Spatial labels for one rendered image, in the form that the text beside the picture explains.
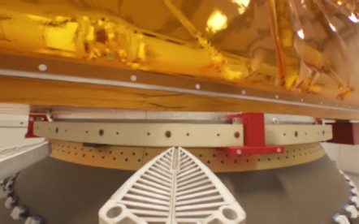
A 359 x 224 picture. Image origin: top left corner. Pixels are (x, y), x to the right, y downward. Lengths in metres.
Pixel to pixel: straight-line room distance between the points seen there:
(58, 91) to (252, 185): 0.43
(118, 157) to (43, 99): 0.19
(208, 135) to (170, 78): 0.16
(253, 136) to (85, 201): 0.39
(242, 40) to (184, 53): 0.17
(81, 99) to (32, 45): 0.12
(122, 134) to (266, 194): 0.34
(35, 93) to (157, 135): 0.23
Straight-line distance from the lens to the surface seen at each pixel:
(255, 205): 0.37
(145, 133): 0.30
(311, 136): 0.50
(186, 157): 0.16
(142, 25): 0.31
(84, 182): 0.42
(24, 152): 0.25
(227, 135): 0.31
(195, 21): 0.35
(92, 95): 0.31
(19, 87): 0.35
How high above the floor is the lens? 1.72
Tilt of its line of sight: 5 degrees up
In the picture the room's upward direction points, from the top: 1 degrees clockwise
